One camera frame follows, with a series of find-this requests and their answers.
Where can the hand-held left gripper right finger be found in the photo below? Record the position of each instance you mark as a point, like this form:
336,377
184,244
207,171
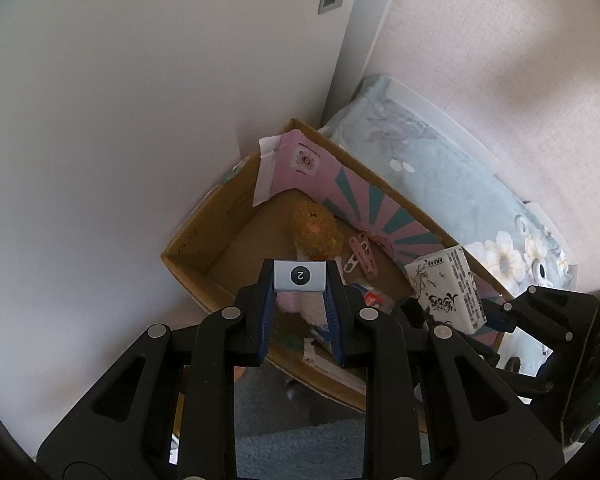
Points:
333,321

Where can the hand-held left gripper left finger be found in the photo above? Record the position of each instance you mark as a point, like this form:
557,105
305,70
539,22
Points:
267,320

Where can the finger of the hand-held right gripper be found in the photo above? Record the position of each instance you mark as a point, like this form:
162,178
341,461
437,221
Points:
530,386
495,317

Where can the small grey box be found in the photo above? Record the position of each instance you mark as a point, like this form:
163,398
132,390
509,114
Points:
285,276

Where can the white printed tissue pack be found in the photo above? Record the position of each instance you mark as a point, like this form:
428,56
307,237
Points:
445,290

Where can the brown cardboard box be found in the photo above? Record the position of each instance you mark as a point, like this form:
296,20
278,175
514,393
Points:
215,230

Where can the white paper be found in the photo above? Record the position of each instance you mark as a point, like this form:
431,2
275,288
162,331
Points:
325,360

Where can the red and white packet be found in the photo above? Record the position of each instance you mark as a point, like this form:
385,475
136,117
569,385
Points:
372,300

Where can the pink clip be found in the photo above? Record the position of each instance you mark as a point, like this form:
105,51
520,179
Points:
365,257

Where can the yellow plush chick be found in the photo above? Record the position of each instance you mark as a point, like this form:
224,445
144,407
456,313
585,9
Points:
315,225

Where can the grey fluffy rug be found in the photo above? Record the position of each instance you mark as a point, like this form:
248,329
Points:
300,445

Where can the pink paper sheet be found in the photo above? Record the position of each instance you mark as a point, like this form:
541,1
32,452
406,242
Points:
300,170

